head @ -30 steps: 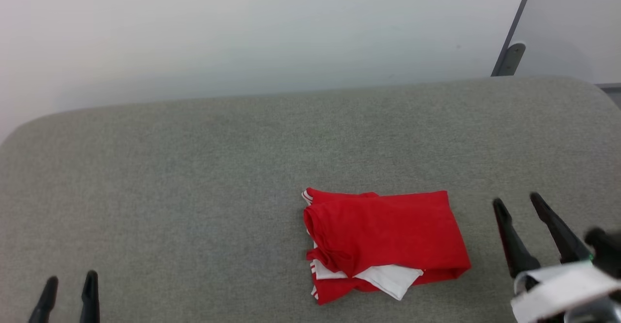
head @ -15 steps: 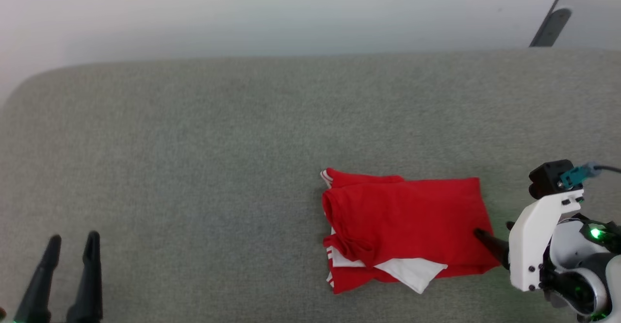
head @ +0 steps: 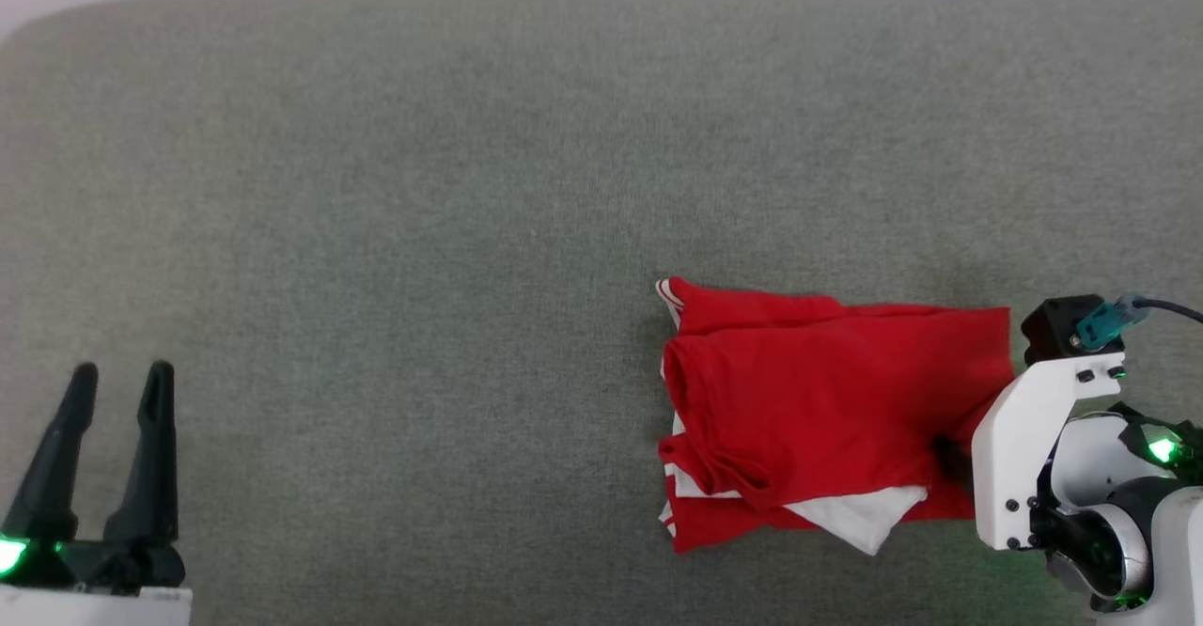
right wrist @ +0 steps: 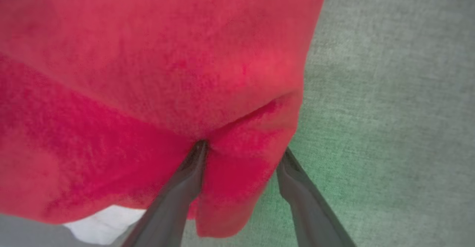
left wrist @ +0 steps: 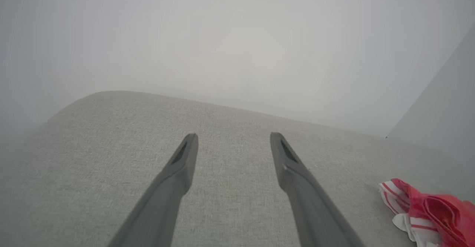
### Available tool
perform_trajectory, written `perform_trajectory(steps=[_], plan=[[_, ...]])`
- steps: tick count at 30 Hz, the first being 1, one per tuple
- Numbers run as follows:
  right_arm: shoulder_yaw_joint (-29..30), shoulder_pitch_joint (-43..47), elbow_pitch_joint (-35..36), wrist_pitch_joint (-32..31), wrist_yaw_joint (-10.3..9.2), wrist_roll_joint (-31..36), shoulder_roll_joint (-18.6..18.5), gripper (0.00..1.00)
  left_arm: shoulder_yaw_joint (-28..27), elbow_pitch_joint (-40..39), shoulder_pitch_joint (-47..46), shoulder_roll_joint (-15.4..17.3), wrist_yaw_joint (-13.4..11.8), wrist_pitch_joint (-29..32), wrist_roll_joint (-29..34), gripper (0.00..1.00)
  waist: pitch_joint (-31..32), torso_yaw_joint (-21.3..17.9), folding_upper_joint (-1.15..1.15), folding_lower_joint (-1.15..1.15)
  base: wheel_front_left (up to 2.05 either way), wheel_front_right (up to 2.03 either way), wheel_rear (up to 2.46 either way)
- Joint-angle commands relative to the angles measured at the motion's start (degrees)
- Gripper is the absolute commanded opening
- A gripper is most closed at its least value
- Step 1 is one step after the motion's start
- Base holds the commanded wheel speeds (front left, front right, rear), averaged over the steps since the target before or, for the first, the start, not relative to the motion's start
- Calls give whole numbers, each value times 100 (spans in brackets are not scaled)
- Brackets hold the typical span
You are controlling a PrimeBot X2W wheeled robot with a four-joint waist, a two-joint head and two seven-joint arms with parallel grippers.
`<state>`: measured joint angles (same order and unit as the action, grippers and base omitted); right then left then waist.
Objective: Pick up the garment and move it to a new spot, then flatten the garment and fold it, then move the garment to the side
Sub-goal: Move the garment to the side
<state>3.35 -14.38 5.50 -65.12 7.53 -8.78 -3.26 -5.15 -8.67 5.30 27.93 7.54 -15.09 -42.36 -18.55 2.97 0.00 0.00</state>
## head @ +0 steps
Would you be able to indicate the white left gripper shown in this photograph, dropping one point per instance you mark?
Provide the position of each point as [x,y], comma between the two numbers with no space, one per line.
[85,584]

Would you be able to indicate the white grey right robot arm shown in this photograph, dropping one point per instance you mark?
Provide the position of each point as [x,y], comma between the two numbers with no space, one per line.
[1128,513]

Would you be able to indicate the red and white shirt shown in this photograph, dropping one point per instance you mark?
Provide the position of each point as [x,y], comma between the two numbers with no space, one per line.
[818,400]

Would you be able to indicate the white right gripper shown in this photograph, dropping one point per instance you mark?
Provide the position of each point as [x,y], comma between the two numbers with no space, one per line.
[1020,457]

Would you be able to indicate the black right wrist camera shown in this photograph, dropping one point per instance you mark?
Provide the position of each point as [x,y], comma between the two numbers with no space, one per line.
[1057,330]

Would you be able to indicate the grey fabric sofa cushion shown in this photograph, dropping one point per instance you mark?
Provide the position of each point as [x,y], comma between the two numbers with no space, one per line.
[423,231]

